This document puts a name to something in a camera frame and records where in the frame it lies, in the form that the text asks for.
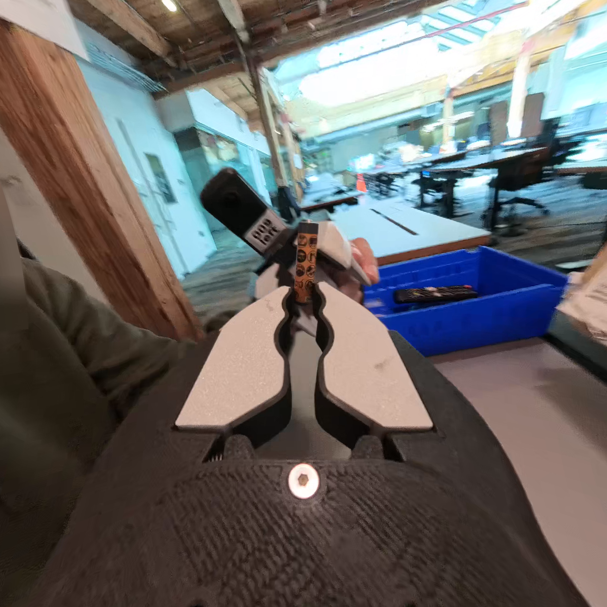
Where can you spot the black remote control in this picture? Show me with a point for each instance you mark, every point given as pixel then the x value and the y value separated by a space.
pixel 436 294

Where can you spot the white wood-edged desk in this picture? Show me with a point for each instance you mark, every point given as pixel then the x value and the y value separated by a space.
pixel 427 232

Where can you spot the blue plastic bin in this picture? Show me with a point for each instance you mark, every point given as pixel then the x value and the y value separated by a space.
pixel 474 327

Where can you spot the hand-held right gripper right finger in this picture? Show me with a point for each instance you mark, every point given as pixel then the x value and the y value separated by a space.
pixel 370 374

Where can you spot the wooden pillar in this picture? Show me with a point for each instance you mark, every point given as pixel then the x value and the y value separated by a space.
pixel 95 189

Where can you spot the black office chair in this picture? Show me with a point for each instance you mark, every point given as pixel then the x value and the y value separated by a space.
pixel 521 175

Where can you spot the person's left hand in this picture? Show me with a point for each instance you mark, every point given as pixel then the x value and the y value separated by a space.
pixel 367 261

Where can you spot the orange battery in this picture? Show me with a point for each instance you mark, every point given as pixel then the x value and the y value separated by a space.
pixel 306 265

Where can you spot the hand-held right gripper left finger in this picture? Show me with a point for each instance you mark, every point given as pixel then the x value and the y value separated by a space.
pixel 237 374

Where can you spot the person's left forearm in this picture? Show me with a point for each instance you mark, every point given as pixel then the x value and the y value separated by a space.
pixel 71 341

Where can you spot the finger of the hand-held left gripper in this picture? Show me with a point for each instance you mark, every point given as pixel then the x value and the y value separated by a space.
pixel 334 246
pixel 268 282

